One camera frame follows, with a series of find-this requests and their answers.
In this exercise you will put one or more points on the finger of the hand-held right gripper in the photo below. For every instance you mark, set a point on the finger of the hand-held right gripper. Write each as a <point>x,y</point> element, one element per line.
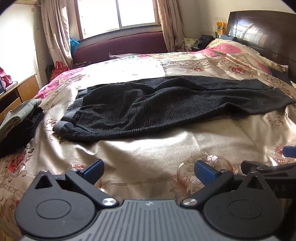
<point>290,151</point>
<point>272,168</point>

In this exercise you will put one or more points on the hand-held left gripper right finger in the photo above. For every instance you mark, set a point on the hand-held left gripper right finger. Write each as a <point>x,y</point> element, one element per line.
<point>204,172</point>

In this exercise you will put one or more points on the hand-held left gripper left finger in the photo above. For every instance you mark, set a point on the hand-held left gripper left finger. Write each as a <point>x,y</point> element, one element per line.
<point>92,171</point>

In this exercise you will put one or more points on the floral satin bed cover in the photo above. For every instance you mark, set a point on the floral satin bed cover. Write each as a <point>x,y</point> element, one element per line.
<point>161,146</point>

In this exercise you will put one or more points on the black folded garment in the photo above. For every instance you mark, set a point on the black folded garment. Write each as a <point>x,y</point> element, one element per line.
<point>16,139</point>

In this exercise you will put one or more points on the grey folded garment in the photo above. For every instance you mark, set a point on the grey folded garment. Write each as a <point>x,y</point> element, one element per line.
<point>17,113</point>

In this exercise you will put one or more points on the red bag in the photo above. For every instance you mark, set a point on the red bag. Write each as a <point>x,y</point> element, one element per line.
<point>59,70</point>

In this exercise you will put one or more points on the wooden cabinet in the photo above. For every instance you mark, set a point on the wooden cabinet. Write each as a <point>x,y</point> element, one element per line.
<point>25,89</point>

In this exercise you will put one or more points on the pink floral pillow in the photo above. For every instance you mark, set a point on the pink floral pillow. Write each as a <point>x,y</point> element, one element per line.
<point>231,49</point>

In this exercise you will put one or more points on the dark wooden headboard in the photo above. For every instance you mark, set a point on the dark wooden headboard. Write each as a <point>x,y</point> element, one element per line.
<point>266,32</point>

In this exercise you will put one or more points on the blue plastic bag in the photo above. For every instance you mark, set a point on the blue plastic bag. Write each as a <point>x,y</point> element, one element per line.
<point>74,45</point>

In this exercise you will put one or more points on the pink cloth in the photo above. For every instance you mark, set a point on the pink cloth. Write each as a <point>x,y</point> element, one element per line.
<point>5,77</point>

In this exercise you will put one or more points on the green floral cloth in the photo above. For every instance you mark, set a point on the green floral cloth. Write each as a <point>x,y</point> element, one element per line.
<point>190,44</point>

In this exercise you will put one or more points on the dark red sofa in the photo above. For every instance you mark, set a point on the dark red sofa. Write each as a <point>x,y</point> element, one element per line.
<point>124,45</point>

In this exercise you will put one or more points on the black bag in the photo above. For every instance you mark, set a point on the black bag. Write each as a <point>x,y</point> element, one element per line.
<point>205,41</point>

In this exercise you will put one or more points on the yellow paper item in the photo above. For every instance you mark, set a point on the yellow paper item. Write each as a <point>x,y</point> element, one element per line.
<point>220,27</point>

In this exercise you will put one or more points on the beige patterned curtain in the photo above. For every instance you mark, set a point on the beige patterned curtain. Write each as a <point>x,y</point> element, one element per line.
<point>170,25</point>
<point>56,27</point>

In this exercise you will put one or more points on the window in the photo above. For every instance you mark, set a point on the window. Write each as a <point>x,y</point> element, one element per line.
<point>136,14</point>

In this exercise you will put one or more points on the white air conditioner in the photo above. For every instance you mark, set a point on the white air conditioner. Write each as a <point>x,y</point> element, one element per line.
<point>27,1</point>

